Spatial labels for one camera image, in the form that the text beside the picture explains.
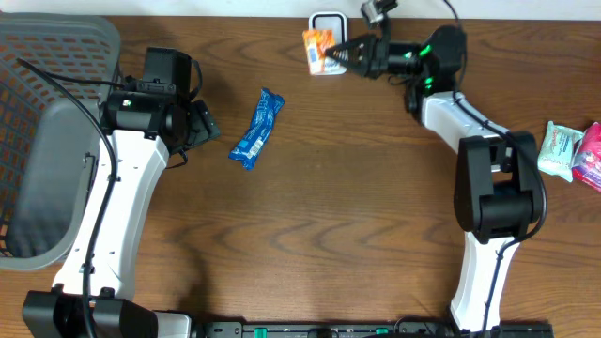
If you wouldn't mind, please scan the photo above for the teal wet wipes pack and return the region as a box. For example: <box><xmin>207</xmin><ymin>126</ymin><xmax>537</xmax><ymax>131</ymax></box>
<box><xmin>537</xmin><ymin>121</ymin><xmax>584</xmax><ymax>182</ymax></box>

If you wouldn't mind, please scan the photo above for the blue snack wrapper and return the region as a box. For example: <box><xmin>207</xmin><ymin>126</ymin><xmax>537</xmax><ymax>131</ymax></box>
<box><xmin>228</xmin><ymin>87</ymin><xmax>285</xmax><ymax>171</ymax></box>

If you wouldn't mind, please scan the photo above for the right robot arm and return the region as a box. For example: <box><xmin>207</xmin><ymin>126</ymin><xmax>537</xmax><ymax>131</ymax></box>
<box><xmin>325</xmin><ymin>21</ymin><xmax>553</xmax><ymax>337</ymax></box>

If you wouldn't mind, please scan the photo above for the purple Carefree pad pack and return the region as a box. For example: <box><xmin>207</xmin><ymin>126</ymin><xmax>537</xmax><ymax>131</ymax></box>
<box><xmin>572</xmin><ymin>122</ymin><xmax>600</xmax><ymax>192</ymax></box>

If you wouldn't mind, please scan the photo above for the grey plastic mesh basket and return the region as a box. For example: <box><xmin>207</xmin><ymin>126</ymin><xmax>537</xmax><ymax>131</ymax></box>
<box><xmin>1</xmin><ymin>13</ymin><xmax>120</xmax><ymax>270</ymax></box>

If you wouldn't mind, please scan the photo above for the orange Kleenex tissue pack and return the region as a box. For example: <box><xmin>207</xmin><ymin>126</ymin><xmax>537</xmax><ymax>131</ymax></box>
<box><xmin>302</xmin><ymin>29</ymin><xmax>338</xmax><ymax>75</ymax></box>

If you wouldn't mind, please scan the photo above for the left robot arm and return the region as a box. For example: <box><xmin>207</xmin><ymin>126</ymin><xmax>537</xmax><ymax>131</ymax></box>
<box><xmin>15</xmin><ymin>91</ymin><xmax>219</xmax><ymax>337</ymax></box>

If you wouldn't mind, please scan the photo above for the right black cable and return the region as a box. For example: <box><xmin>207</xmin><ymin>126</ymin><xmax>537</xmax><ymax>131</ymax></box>
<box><xmin>389</xmin><ymin>0</ymin><xmax>549</xmax><ymax>338</ymax></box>

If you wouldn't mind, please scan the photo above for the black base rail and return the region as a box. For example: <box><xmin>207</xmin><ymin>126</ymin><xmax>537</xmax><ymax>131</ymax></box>
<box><xmin>154</xmin><ymin>320</ymin><xmax>555</xmax><ymax>338</ymax></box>

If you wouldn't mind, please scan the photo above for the left black cable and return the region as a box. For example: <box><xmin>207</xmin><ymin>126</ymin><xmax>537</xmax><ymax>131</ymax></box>
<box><xmin>16</xmin><ymin>56</ymin><xmax>126</xmax><ymax>338</ymax></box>

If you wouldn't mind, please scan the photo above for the black cable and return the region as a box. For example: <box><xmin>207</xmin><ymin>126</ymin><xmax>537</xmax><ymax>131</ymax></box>
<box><xmin>389</xmin><ymin>0</ymin><xmax>549</xmax><ymax>338</ymax></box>
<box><xmin>16</xmin><ymin>56</ymin><xmax>126</xmax><ymax>338</ymax></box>

